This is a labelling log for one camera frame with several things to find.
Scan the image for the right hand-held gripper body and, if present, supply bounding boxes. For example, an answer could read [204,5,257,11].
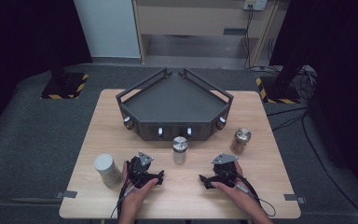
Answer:
[210,152,241,189]

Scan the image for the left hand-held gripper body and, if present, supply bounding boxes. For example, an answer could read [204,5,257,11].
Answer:
[126,150,157,189]

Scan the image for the silver-lidded jar pale contents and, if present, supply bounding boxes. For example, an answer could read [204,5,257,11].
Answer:
[172,135,189,166]

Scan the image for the white-lidded spice jar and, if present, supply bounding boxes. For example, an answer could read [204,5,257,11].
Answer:
[93,152,123,189]

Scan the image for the silver-lidded jar brown contents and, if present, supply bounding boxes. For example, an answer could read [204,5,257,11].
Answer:
[229,127,253,156]

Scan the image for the dark grey corner shelf rack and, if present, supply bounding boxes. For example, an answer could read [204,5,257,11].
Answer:
[115,67,235,143]

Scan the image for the person's right hand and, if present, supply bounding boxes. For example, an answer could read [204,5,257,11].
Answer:
[210,161,257,213]

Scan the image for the person's left hand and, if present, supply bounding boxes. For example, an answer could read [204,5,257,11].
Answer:
[120,160,159,210]

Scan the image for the grey tape strip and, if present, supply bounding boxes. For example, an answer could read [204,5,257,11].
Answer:
[282,193,307,205]
[54,189,78,200]

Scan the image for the black stand with striped base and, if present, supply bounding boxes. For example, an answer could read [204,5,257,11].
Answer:
[255,62,302,105]
[40,46,90,101]

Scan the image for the grey tape on cabinet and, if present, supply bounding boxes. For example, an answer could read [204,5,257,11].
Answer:
[223,27,248,36]

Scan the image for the white panel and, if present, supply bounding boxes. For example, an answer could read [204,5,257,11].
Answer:
[73,0,142,60]

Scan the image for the beige wooden cabinet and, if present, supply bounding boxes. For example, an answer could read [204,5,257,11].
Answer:
[131,0,291,68]

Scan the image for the dark curtain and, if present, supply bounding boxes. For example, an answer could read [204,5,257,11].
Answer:
[269,0,358,195]
[0,0,93,143]

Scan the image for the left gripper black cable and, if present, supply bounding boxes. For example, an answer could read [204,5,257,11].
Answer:
[109,180,139,220]

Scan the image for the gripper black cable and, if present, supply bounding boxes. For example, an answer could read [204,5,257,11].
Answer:
[109,180,139,220]
[233,173,277,218]

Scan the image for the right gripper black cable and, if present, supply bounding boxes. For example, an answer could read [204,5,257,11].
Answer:
[233,173,277,218]

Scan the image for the black floor cable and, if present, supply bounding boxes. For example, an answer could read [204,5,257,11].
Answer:
[265,105,358,224]

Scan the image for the tangle of black cables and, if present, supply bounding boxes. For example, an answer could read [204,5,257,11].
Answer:
[290,64,319,101]

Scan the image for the black cable from socket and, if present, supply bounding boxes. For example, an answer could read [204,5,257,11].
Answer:
[242,7,255,71]

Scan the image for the white wall socket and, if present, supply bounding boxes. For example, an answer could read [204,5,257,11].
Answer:
[242,0,269,12]

